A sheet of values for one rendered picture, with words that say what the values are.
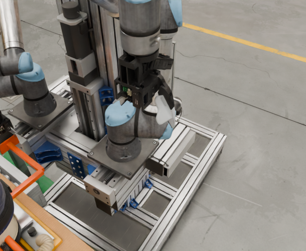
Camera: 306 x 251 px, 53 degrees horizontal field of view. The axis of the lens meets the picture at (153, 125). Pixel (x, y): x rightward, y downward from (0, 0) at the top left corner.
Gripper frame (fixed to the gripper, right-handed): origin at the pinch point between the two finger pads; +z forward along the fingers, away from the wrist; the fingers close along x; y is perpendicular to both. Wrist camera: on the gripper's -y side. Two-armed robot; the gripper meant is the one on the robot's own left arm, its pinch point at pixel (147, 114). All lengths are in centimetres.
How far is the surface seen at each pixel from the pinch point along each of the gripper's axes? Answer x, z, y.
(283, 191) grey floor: 47, 152, -115
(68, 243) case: -21, 58, 22
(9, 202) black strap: -33, 31, 28
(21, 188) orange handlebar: -43, 43, 19
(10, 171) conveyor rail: -95, 92, 1
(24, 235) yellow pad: -35, 55, 29
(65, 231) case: -25, 58, 19
